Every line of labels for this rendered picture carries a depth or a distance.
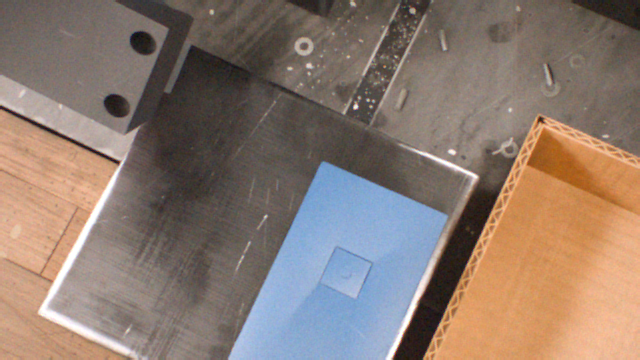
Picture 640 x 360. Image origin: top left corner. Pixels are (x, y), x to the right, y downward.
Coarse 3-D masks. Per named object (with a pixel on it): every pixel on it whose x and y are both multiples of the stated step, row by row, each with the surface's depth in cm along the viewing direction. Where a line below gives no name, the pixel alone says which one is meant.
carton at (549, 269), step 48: (528, 144) 59; (576, 144) 59; (528, 192) 65; (576, 192) 65; (624, 192) 63; (480, 240) 58; (528, 240) 64; (576, 240) 64; (624, 240) 64; (480, 288) 64; (528, 288) 64; (576, 288) 64; (624, 288) 64; (480, 336) 63; (528, 336) 63; (576, 336) 63; (624, 336) 63
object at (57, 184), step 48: (0, 144) 67; (48, 144) 67; (0, 192) 66; (48, 192) 66; (96, 192) 66; (0, 240) 65; (48, 240) 65; (0, 288) 65; (48, 288) 65; (0, 336) 64; (48, 336) 64; (432, 336) 64
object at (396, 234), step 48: (336, 192) 63; (384, 192) 63; (288, 240) 63; (336, 240) 63; (384, 240) 63; (432, 240) 63; (288, 288) 62; (384, 288) 62; (240, 336) 62; (288, 336) 61; (336, 336) 61; (384, 336) 61
